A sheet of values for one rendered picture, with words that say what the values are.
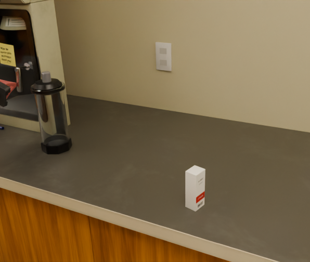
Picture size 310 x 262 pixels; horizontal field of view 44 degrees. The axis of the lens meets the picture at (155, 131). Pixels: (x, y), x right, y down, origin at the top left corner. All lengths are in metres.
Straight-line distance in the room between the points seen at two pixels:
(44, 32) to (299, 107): 0.94
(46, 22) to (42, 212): 0.64
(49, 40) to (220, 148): 0.70
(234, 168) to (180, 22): 0.64
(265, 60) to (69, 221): 0.87
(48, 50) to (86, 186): 0.53
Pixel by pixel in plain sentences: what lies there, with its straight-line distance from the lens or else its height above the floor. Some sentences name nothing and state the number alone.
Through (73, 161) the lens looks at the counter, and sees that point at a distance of 1.26.
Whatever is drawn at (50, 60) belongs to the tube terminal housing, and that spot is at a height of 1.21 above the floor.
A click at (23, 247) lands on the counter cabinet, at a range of 1.43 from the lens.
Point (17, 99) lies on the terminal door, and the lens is 1.51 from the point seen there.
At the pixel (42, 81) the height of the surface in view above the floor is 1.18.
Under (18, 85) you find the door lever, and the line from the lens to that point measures 1.40.
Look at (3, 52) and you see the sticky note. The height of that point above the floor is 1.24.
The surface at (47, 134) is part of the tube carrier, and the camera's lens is 1.30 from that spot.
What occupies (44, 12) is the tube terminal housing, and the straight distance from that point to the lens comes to 1.40.
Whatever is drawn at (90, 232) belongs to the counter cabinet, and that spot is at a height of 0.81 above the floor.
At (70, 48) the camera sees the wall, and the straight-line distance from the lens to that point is 1.85.
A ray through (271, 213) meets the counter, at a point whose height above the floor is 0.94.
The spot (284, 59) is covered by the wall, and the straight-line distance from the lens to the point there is 1.44.
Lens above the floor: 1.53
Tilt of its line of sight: 25 degrees down
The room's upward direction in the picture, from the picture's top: 2 degrees counter-clockwise
